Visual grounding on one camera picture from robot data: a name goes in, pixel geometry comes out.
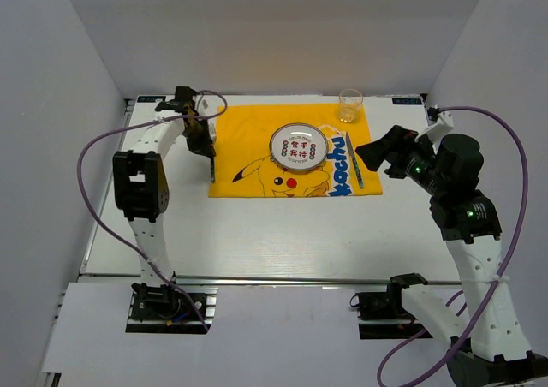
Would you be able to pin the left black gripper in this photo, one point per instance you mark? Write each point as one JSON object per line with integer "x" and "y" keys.
{"x": 205, "y": 146}

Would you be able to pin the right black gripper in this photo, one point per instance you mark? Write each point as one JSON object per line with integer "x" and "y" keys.
{"x": 373, "y": 153}

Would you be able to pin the fork with green patterned handle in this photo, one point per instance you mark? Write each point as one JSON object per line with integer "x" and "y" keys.
{"x": 213, "y": 136}

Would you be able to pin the knife with green patterned handle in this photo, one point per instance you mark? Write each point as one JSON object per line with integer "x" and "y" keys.
{"x": 354, "y": 161}

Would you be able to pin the yellow printed cloth napkin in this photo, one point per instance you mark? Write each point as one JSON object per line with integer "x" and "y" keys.
{"x": 244, "y": 167}

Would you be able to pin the clear drinking glass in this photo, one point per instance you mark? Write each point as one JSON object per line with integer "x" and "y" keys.
{"x": 350, "y": 102}

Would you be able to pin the white plate with red characters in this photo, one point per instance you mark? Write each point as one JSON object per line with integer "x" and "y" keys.
{"x": 298, "y": 146}

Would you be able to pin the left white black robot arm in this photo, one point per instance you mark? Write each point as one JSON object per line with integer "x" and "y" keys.
{"x": 141, "y": 189}

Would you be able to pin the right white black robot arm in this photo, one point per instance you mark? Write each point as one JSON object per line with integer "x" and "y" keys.
{"x": 490, "y": 349}

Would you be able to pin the right black corner label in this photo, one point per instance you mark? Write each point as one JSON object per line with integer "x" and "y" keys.
{"x": 407, "y": 101}

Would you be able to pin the black corner label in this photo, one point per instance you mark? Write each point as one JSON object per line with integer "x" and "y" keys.
{"x": 143, "y": 99}
{"x": 407, "y": 101}

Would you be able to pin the left black corner label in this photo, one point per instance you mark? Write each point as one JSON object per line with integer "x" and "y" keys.
{"x": 143, "y": 99}

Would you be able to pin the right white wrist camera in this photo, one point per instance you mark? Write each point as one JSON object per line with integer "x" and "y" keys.
{"x": 441, "y": 123}

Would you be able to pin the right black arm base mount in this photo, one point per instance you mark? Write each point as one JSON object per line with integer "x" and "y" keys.
{"x": 378, "y": 320}

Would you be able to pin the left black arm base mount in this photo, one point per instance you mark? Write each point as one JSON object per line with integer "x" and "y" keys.
{"x": 162, "y": 310}

